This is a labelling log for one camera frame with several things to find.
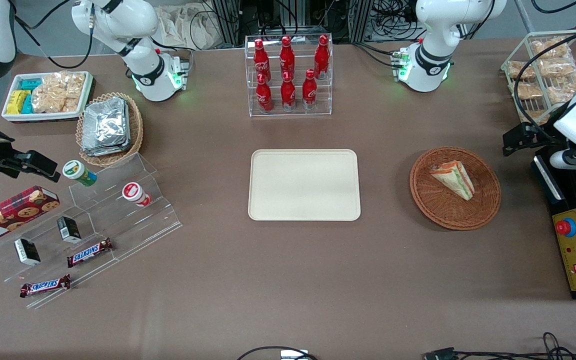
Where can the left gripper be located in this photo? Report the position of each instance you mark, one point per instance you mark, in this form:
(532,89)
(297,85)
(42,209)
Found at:
(539,138)

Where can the triangular sandwich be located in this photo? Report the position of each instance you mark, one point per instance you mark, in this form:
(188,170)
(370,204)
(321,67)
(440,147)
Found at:
(455,180)

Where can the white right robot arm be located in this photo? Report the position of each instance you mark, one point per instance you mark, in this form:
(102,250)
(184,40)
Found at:
(118,20)

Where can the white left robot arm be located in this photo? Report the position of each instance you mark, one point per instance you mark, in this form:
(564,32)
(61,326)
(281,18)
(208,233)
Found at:
(433,30)

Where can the white rectangular snack tray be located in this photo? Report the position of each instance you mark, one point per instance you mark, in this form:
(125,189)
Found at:
(13,117)

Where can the round brown wicker basket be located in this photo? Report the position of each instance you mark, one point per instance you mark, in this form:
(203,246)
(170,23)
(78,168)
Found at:
(438,205)

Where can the oval wicker basket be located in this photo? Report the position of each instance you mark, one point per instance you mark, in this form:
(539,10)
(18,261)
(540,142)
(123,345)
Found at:
(135,130)

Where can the beige plastic tray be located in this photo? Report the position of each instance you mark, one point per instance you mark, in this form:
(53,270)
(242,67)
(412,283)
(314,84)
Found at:
(298,190)

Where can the wrapped bread pack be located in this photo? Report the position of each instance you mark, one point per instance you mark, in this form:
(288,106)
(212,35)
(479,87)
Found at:
(529,91)
(558,67)
(522,70)
(565,90)
(550,48)

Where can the red tartan cookie box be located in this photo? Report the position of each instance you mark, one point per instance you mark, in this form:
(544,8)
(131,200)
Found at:
(13,215)

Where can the green lidded cup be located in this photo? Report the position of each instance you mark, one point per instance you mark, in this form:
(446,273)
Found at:
(79,172)

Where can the teal snack pack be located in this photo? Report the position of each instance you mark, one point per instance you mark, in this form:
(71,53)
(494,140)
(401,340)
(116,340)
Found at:
(27,105)
(31,84)

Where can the yellow snack pack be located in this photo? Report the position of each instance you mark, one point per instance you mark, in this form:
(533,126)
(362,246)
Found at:
(17,102)

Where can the black machine housing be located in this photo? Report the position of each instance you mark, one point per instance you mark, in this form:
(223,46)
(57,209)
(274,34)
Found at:
(568,200)

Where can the small black box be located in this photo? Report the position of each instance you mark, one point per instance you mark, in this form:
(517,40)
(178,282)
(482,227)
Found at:
(27,252)
(69,229)

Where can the clear bag of crackers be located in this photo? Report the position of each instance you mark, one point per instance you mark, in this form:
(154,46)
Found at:
(58,92)

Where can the silver foil packs stack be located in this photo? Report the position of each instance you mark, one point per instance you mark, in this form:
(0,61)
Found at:
(105,127)

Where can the red emergency stop button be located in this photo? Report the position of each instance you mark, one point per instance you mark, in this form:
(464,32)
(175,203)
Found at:
(564,227)

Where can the brown Snickers bar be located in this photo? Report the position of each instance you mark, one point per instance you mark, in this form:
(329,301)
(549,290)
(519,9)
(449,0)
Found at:
(45,286)
(89,253)

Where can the clear acrylic step display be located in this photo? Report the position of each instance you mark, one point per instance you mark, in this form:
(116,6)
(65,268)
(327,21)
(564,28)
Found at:
(118,225)

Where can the red lidded cup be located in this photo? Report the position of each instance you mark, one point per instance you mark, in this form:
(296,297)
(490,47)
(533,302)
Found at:
(135,194)

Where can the beige cloth bag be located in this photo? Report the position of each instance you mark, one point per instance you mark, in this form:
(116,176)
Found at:
(183,25)

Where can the red cola bottle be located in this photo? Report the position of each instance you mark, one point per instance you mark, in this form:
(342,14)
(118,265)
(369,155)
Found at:
(321,60)
(264,97)
(309,92)
(261,62)
(288,95)
(287,60)

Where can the clear acrylic bottle rack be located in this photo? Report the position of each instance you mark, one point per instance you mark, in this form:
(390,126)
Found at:
(298,112)

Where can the small white device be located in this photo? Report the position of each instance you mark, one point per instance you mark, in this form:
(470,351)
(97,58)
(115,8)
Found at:
(294,355)

